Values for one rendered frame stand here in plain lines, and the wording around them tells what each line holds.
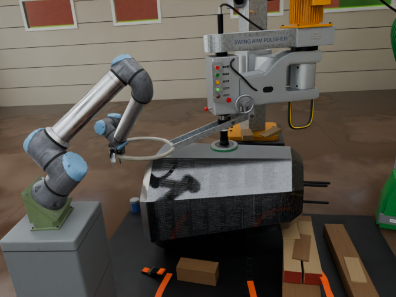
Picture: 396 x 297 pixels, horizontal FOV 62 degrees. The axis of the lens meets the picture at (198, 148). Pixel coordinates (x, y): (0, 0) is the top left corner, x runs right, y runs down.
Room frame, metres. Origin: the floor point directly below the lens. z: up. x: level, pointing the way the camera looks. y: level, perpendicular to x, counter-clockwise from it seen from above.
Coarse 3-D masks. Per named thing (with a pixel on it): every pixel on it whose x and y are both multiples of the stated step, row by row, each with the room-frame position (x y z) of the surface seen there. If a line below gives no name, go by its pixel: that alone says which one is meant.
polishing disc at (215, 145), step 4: (232, 140) 2.57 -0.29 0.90; (212, 144) 2.50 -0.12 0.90; (216, 144) 2.50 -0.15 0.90; (232, 144) 2.47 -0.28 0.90; (236, 144) 2.47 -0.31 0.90; (216, 148) 2.42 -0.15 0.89; (220, 148) 2.40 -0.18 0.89; (224, 148) 2.39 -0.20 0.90; (228, 148) 2.39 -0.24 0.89; (232, 148) 2.41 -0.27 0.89
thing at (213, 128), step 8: (232, 120) 2.45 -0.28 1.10; (240, 120) 2.46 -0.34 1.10; (200, 128) 2.51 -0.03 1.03; (208, 128) 2.52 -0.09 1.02; (216, 128) 2.42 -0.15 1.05; (224, 128) 2.44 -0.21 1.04; (184, 136) 2.49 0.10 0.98; (192, 136) 2.39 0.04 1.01; (200, 136) 2.40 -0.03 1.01; (176, 144) 2.36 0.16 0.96; (184, 144) 2.38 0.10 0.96
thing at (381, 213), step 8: (392, 176) 2.57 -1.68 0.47; (384, 184) 2.67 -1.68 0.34; (392, 184) 2.48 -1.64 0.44; (384, 192) 2.57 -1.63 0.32; (392, 192) 2.46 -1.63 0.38; (384, 200) 2.50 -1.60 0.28; (392, 200) 2.45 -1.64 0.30; (384, 208) 2.50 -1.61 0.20; (392, 208) 2.45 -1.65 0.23; (376, 216) 2.60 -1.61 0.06; (384, 216) 2.46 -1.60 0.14; (392, 216) 2.44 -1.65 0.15; (384, 224) 2.46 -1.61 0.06; (392, 224) 2.43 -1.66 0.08
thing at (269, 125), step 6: (234, 126) 3.33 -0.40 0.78; (270, 126) 3.26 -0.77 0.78; (276, 126) 3.26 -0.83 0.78; (228, 132) 3.15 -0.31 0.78; (234, 132) 3.14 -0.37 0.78; (252, 132) 3.10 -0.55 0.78; (258, 132) 3.09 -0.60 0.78; (228, 138) 3.02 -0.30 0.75; (234, 138) 2.99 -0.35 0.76; (240, 138) 2.98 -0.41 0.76; (258, 138) 2.95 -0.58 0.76; (264, 138) 2.94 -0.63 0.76; (270, 138) 2.93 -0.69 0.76; (276, 138) 2.94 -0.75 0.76
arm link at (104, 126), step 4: (100, 120) 2.08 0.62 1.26; (104, 120) 2.09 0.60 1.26; (108, 120) 2.11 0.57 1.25; (112, 120) 2.13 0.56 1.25; (96, 124) 2.06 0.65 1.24; (100, 124) 2.04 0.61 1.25; (104, 124) 2.05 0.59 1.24; (108, 124) 2.07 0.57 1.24; (112, 124) 2.11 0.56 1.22; (96, 128) 2.06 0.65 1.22; (100, 128) 2.04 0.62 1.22; (104, 128) 2.03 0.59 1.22; (108, 128) 2.05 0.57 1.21; (112, 128) 2.06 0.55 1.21; (96, 132) 2.06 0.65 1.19; (100, 132) 2.04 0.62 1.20; (104, 132) 2.04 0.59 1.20; (108, 132) 2.04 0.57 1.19; (104, 136) 2.05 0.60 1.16
